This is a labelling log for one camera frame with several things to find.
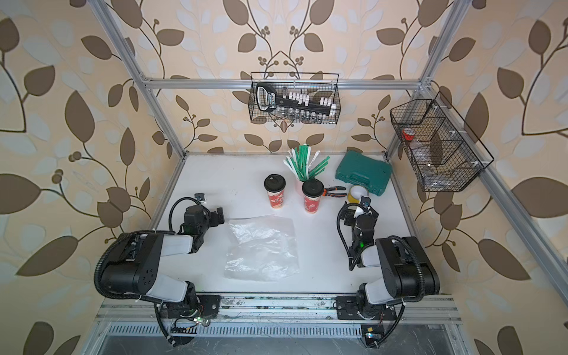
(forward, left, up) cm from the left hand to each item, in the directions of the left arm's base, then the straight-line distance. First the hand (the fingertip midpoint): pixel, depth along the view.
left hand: (207, 207), depth 94 cm
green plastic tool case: (+22, -72, +1) cm, 75 cm away
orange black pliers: (+13, -56, -3) cm, 58 cm away
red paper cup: (+3, -30, +13) cm, 33 cm away
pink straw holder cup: (+10, -40, +3) cm, 41 cm away
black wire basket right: (+4, -88, +31) cm, 93 cm away
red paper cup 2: (+2, -45, +12) cm, 46 cm away
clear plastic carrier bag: (-17, -25, -2) cm, 30 cm away
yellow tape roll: (+6, -64, -1) cm, 64 cm away
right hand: (-1, -65, +5) cm, 65 cm away
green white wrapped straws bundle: (+18, -39, +11) cm, 45 cm away
